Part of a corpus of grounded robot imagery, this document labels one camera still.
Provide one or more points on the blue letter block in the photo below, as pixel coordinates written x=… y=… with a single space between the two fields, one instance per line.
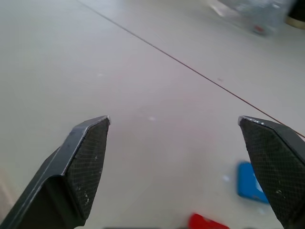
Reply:
x=247 y=183

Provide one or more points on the dark round object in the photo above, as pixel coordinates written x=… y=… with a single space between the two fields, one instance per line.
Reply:
x=296 y=14

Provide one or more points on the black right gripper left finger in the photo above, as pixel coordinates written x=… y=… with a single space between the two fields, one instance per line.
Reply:
x=71 y=171

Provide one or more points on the red letter block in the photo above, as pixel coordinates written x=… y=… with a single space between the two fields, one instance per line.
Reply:
x=202 y=223

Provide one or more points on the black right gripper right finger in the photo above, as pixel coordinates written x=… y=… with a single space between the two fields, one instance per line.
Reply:
x=278 y=167

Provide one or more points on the clear plastic bag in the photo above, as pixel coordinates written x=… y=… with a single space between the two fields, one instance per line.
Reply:
x=252 y=13

